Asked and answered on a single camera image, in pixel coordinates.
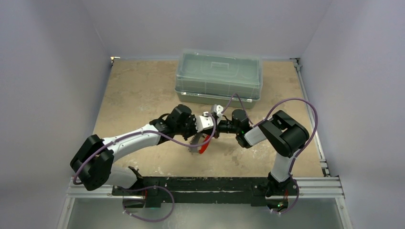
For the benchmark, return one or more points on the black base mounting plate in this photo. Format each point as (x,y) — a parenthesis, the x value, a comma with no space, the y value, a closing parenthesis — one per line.
(153,191)

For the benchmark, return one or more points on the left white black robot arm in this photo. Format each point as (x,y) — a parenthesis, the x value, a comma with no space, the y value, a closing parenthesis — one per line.
(93,164)

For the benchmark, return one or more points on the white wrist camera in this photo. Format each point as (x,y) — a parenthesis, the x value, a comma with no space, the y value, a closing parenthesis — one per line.
(204,122)
(217,111)

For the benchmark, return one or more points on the red handled metal key tool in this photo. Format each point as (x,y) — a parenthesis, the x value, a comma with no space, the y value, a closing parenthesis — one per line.
(199,143)

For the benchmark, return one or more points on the clear lidded grey storage box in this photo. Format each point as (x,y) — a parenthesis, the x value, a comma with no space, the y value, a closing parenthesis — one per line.
(210,77)

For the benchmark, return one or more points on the aluminium frame rail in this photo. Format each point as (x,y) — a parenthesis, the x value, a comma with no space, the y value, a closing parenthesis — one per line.
(138,92)

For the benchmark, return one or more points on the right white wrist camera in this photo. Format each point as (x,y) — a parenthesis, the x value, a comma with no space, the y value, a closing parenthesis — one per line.
(217,111)

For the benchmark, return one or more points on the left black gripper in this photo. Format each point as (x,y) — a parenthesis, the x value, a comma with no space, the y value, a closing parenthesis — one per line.
(192,119)

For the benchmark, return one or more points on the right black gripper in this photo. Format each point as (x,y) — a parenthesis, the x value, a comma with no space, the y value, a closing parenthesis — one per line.
(218,127)

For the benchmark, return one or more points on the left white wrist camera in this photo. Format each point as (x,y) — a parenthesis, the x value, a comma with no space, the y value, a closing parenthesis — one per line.
(204,122)

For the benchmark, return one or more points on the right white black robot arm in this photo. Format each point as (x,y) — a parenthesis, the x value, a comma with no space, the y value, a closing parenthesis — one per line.
(284,133)

